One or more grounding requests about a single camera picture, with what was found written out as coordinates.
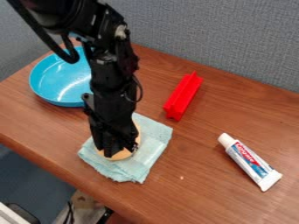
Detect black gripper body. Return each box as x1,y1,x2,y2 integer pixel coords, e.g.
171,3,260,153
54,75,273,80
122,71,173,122
81,62,141,148

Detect red plastic block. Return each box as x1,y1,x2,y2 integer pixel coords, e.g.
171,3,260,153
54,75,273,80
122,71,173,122
163,72,203,121

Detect items under table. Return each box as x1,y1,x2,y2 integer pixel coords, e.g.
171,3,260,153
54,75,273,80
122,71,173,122
0,189,116,224

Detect blue plastic plate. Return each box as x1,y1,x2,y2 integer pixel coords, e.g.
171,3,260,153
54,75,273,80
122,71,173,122
29,46,90,107

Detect white toothpaste tube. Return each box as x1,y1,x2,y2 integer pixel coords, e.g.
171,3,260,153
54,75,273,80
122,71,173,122
217,133,283,192

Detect light blue folded cloth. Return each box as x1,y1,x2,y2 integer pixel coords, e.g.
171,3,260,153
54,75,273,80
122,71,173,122
77,113,173,184

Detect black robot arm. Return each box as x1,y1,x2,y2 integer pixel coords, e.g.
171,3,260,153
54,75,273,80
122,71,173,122
6,0,142,158

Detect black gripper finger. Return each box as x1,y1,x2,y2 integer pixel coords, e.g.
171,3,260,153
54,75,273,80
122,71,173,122
102,132,133,158
89,126,104,151

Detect black cable loop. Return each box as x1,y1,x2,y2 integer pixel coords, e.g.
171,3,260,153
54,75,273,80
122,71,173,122
4,0,80,65

